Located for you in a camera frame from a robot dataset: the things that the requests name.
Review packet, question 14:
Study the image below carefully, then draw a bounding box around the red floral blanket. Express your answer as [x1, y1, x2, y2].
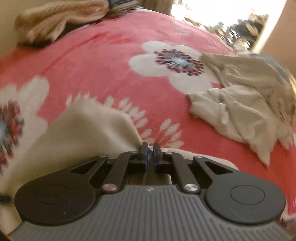
[0, 8, 296, 223]

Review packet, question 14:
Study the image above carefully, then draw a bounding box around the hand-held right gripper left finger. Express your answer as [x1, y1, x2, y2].
[69, 142, 149, 194]

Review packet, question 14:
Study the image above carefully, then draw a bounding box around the cream sweatshirt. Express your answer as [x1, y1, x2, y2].
[188, 53, 296, 167]

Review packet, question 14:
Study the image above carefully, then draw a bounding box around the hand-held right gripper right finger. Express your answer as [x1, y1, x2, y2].
[153, 142, 233, 194]

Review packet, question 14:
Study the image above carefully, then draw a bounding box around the beige houndstooth garment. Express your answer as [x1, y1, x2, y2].
[14, 0, 110, 45]

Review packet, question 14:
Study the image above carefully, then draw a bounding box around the beige curtain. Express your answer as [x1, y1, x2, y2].
[141, 0, 175, 16]

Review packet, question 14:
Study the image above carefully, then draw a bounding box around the beige zip jacket black trim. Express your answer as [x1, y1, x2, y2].
[0, 100, 240, 234]

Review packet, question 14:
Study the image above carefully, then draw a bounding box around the blue-grey cloth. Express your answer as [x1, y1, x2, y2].
[250, 53, 292, 84]

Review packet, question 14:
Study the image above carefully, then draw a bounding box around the black wheelchair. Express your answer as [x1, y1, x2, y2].
[208, 14, 270, 50]

